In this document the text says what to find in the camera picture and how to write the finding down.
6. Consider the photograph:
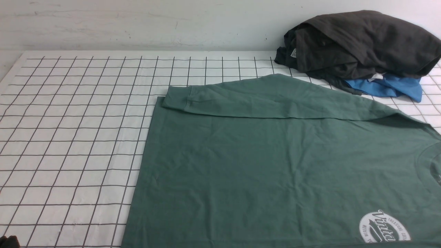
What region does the blue garment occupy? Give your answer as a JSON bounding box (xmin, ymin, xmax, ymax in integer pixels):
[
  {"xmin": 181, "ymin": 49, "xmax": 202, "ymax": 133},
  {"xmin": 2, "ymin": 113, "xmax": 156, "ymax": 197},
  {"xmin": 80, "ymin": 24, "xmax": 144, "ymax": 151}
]
[{"xmin": 346, "ymin": 73, "xmax": 423, "ymax": 103}]

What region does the dark grey garment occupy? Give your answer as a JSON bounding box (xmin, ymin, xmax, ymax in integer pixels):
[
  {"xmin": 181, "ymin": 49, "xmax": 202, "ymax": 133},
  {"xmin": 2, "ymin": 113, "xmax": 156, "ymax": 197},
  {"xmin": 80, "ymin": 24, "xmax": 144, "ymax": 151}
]
[{"xmin": 274, "ymin": 10, "xmax": 441, "ymax": 95}]

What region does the white grid table cloth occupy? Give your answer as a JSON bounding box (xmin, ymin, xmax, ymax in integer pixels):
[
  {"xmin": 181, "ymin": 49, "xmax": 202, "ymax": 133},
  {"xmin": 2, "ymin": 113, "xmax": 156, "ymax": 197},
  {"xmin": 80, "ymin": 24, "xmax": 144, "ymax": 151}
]
[{"xmin": 1, "ymin": 52, "xmax": 440, "ymax": 248}]

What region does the green long sleeve shirt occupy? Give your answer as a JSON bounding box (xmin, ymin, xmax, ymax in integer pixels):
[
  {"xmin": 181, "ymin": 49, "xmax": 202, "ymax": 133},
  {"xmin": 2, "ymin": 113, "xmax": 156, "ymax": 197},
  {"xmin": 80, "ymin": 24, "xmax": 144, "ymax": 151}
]
[{"xmin": 121, "ymin": 74, "xmax": 441, "ymax": 248}]

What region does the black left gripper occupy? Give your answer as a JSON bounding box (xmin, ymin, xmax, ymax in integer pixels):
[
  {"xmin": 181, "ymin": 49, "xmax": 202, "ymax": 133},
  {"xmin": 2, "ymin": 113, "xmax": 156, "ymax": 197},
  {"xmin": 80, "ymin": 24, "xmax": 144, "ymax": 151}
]
[{"xmin": 0, "ymin": 236, "xmax": 20, "ymax": 248}]

